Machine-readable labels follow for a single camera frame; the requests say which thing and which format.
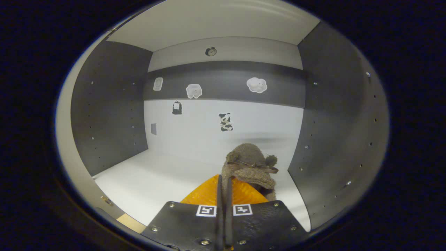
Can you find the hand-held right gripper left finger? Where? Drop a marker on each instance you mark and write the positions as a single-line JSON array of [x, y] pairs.
[[184, 223]]

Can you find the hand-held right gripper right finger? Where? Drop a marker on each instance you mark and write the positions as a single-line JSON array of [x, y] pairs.
[[261, 223]]

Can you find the white and grey shoe cabinet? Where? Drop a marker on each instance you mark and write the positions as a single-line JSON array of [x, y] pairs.
[[195, 167]]

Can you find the brown fuzzy shoe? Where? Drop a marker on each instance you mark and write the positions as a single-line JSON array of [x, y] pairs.
[[249, 157]]

